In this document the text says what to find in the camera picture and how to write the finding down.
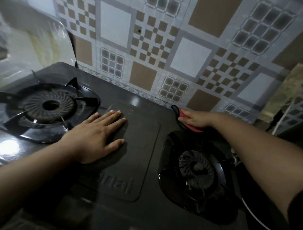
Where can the person's left hand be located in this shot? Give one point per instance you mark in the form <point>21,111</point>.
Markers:
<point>90,139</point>

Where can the person's right hand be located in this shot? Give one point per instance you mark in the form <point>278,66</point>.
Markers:
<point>197,119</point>

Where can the person's right thumb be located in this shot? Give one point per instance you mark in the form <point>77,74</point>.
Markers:
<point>184,120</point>

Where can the person's left thumb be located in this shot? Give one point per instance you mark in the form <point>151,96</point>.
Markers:
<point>114,146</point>

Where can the person's left little finger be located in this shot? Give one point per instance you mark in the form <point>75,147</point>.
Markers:
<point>92,117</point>

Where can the person's left middle finger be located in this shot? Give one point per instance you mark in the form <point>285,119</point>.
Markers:
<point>111,119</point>

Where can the red and black cleaning cloth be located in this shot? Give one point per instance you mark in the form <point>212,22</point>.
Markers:
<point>189,126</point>

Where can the person's right forearm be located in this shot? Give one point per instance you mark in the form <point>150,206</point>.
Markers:
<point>258,154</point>

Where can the person's left forearm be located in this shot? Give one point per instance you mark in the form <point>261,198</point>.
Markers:
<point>35,175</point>

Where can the black pan support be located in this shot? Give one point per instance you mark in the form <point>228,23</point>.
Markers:
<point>170,180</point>
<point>78,100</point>

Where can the black two-burner gas stove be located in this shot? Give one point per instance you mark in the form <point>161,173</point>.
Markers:
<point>132,165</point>

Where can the round ribbed burner head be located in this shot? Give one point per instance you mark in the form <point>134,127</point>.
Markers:
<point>196,169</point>
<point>51,105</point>

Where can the clear plastic sheet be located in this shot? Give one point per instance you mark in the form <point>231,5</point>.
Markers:
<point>35,42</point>

